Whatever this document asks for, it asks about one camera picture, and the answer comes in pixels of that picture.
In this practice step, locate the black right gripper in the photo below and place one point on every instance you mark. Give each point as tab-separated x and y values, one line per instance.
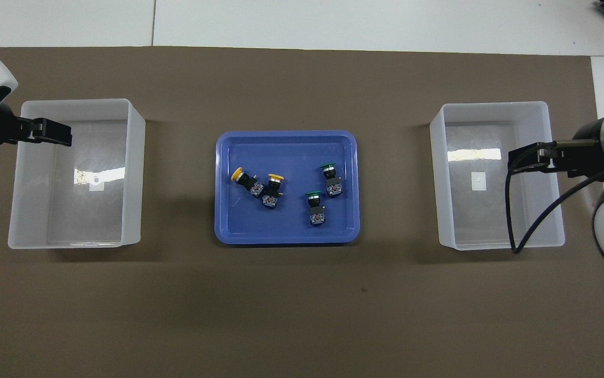
585	155

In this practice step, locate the yellow push button switch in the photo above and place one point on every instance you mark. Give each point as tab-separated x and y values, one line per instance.
249	181
272	193

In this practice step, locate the green push button switch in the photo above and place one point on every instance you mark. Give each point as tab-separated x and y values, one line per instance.
332	184
316	210

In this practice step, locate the translucent white plastic box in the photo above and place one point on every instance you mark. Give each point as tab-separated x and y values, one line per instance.
532	210
71	215

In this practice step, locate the white paper label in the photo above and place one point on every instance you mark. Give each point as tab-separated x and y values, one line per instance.
96	184
478	181

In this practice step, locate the blue plastic tray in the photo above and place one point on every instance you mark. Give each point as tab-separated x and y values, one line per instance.
286	226

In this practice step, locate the brown table mat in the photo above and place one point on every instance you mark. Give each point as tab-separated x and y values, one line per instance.
302	294

